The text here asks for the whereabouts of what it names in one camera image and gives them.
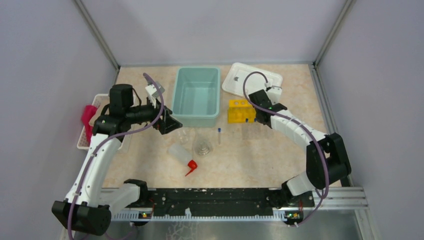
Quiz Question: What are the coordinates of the pink cloth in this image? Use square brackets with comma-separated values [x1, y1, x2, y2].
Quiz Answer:
[81, 105, 97, 143]

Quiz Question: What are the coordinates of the small glass beaker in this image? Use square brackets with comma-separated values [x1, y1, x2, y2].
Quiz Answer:
[177, 129, 190, 145]

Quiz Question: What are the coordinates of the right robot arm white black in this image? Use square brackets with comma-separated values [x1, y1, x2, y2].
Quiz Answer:
[248, 90, 352, 206]

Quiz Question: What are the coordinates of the teal plastic tub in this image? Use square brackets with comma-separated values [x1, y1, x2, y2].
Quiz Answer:
[171, 66, 221, 128]

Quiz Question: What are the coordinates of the glass erlenmeyer flask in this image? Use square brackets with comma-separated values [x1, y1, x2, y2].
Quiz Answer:
[193, 139, 213, 156]

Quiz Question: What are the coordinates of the yellow test tube rack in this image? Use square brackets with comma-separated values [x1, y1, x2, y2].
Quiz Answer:
[227, 99, 256, 124]

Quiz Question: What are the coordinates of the white plastic lid tray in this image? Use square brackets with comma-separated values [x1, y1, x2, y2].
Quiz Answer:
[221, 62, 283, 98]

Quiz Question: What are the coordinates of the glass funnel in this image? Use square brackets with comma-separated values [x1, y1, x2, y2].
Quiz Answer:
[189, 127, 205, 148]

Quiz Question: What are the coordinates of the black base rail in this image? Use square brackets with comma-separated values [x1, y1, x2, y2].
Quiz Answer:
[135, 188, 315, 217]

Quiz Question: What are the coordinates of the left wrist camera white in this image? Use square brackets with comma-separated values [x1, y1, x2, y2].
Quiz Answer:
[145, 83, 165, 108]

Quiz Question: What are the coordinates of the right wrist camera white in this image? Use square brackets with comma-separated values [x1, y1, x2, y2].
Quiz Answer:
[265, 85, 283, 105]

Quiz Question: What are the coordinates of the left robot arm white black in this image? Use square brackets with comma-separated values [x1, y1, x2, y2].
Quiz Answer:
[51, 80, 182, 239]

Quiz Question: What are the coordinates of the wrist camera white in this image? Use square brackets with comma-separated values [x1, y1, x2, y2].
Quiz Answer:
[145, 83, 165, 108]
[265, 85, 283, 105]

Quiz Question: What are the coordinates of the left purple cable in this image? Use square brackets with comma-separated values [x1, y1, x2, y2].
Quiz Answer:
[67, 72, 166, 240]

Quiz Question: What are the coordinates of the wash bottle red cap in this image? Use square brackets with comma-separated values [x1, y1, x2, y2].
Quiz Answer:
[167, 143, 198, 177]

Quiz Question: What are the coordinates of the white cable duct strip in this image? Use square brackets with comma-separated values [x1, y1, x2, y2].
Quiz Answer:
[111, 210, 303, 222]

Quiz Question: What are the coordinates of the white perforated basket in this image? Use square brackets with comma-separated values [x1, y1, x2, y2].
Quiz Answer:
[76, 93, 109, 151]

